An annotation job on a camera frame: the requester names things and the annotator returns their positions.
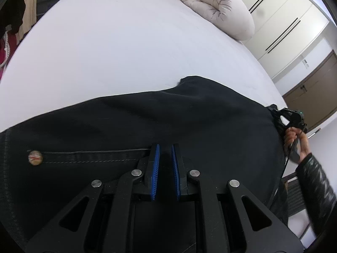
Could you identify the cream wardrobe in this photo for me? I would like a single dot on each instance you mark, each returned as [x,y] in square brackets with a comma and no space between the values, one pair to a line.
[279,18]

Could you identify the dark chair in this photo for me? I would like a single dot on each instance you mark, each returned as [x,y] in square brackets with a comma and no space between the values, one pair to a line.
[296,197]

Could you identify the bed with white sheet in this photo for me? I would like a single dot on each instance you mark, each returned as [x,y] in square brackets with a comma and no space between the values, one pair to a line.
[118,44]

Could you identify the person's right forearm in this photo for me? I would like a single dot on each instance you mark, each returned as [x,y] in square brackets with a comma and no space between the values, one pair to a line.
[316,189]

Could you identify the white wall switch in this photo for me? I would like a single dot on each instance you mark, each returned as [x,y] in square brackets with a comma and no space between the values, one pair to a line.
[306,63]

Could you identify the person's right hand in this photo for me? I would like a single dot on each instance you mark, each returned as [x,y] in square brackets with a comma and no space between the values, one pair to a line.
[292,137]

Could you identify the black denim pants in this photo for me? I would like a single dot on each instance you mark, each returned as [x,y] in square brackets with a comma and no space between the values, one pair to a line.
[158,121]

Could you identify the folded beige duvet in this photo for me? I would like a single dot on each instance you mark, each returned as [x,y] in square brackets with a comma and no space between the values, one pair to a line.
[221,8]

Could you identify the beige curtain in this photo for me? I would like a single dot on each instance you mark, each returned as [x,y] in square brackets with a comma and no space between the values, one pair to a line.
[29,2]

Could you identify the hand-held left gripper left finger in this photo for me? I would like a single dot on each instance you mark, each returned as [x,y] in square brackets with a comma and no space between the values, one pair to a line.
[154,171]

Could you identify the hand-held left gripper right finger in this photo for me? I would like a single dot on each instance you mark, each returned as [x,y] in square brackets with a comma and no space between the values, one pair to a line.
[175,171]

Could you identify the brown door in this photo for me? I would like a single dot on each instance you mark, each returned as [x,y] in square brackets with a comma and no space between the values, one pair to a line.
[313,97]

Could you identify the black hanging garment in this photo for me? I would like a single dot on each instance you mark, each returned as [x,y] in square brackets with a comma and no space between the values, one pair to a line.
[11,8]

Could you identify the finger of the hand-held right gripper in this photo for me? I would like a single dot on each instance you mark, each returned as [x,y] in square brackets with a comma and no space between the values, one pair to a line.
[276,113]

